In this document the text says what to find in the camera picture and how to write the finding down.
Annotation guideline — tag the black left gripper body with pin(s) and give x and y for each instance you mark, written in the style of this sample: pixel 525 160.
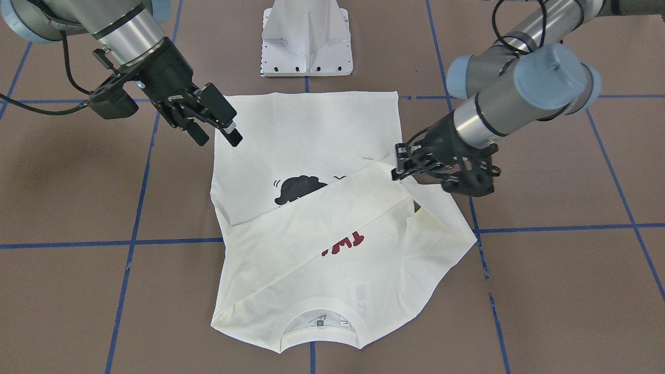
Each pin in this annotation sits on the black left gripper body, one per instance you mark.
pixel 448 141

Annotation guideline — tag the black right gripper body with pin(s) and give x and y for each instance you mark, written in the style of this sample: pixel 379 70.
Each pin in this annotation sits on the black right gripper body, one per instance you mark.
pixel 165 76

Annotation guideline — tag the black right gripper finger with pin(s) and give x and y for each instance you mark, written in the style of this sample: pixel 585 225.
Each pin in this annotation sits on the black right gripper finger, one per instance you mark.
pixel 232 135
pixel 195 131

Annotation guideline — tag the cream long-sleeve Twinkle shirt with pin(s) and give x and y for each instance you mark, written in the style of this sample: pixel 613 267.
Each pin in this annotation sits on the cream long-sleeve Twinkle shirt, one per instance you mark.
pixel 320 243

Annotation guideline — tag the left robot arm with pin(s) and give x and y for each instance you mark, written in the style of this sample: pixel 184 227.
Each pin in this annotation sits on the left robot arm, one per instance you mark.
pixel 527 75

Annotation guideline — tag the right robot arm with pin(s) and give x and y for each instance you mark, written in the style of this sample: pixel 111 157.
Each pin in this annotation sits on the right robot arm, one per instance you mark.
pixel 134 48

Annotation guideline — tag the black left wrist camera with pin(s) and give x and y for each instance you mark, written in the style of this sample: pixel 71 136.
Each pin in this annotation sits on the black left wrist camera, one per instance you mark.
pixel 475 177

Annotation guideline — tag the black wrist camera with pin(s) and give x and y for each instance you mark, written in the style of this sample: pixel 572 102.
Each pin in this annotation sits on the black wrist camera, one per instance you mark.
pixel 475 177
pixel 112 103

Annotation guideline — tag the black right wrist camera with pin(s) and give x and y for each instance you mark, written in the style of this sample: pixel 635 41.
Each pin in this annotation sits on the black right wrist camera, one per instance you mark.
pixel 112 103

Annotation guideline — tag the white camera post base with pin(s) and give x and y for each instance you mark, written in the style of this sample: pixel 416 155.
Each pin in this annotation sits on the white camera post base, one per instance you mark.
pixel 306 38

